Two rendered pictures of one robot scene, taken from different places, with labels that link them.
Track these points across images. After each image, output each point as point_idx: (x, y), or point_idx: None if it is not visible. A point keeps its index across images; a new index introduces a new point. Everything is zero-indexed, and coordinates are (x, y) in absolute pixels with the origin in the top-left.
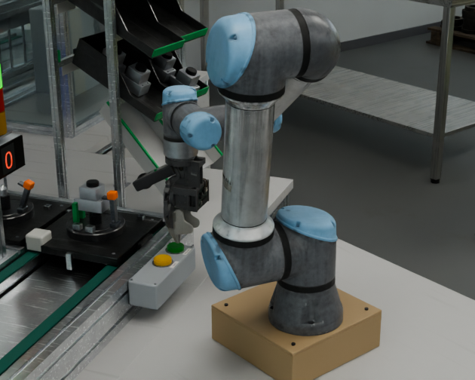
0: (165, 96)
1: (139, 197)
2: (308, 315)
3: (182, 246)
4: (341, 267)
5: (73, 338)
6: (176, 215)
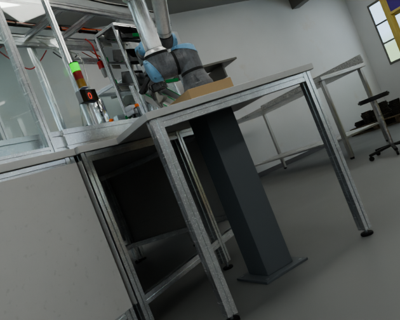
0: (134, 49)
1: None
2: (195, 80)
3: None
4: None
5: (111, 124)
6: (155, 94)
